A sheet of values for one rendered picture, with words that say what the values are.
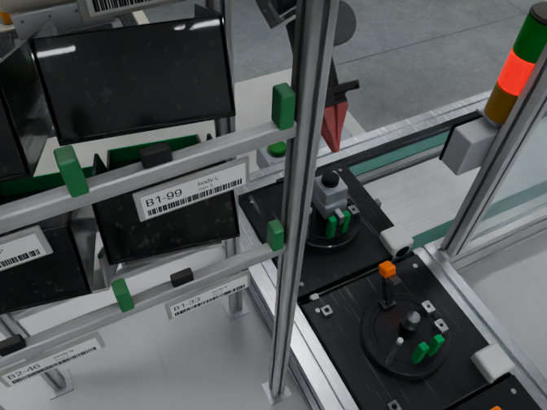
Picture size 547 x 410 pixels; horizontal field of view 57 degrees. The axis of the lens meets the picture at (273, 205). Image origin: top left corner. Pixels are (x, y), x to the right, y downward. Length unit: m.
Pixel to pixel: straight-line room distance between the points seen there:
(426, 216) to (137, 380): 0.64
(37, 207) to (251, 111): 1.02
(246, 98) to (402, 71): 1.79
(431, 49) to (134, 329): 2.68
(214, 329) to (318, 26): 0.71
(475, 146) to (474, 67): 2.46
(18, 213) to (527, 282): 0.97
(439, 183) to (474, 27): 2.52
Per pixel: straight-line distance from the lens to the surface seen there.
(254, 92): 1.39
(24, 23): 1.33
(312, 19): 0.32
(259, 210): 0.96
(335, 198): 0.86
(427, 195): 1.12
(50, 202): 0.35
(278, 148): 1.07
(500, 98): 0.75
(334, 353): 0.82
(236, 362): 0.93
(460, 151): 0.78
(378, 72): 3.00
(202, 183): 0.37
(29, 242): 0.37
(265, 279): 0.88
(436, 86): 3.00
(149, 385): 0.93
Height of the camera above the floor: 1.72
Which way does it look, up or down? 51 degrees down
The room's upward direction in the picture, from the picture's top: 3 degrees clockwise
